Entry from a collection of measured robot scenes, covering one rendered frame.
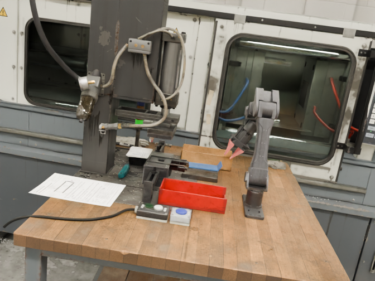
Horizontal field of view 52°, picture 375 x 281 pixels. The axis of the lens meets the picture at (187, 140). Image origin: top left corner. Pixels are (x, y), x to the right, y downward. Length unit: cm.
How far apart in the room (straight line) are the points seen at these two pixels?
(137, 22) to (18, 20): 113
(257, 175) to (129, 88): 60
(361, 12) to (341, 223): 256
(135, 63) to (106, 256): 74
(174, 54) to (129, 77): 20
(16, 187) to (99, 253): 161
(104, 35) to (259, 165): 77
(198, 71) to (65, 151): 95
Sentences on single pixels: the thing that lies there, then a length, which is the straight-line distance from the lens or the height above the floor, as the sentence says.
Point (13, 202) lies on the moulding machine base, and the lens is 278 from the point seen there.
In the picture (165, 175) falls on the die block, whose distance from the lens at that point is 157.
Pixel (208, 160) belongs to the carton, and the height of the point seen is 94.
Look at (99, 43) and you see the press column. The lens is 156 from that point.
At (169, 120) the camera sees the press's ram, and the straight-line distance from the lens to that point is 157.
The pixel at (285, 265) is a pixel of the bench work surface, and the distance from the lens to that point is 123.
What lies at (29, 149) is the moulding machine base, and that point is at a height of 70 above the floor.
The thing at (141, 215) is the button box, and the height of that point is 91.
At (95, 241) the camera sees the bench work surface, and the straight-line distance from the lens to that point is 119.
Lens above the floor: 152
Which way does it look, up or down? 15 degrees down
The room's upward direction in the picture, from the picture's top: 8 degrees clockwise
